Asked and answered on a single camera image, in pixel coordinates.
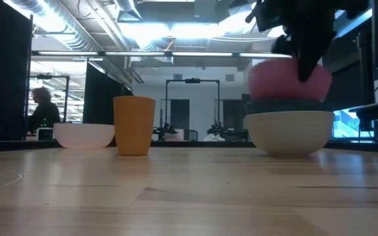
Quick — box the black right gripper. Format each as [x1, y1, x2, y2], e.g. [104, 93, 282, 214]
[245, 0, 370, 83]

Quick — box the pink plastic bowl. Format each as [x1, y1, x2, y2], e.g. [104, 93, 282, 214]
[247, 58, 333, 102]

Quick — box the ceiling light strip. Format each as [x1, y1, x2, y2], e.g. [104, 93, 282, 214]
[37, 50, 99, 56]
[104, 51, 166, 56]
[171, 51, 234, 57]
[239, 52, 292, 59]

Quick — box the dark grey bowl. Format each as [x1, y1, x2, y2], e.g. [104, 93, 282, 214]
[245, 99, 331, 115]

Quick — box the cream white bowl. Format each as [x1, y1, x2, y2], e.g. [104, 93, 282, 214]
[244, 110, 335, 157]

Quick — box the black desk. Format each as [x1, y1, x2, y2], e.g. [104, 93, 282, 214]
[348, 98, 378, 123]

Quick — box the orange plastic cup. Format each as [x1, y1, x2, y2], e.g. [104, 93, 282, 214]
[112, 95, 157, 157]

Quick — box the black curtain partition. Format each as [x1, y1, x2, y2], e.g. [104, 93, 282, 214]
[0, 0, 34, 142]
[83, 61, 134, 126]

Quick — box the translucent white bowl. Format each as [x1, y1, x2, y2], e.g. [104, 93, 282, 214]
[53, 123, 116, 149]

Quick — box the person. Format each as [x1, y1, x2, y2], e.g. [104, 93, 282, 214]
[27, 87, 62, 134]

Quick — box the black frame post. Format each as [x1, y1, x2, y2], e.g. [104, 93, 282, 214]
[356, 32, 376, 106]

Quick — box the silver ventilation duct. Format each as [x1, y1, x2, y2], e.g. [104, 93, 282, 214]
[10, 0, 144, 85]

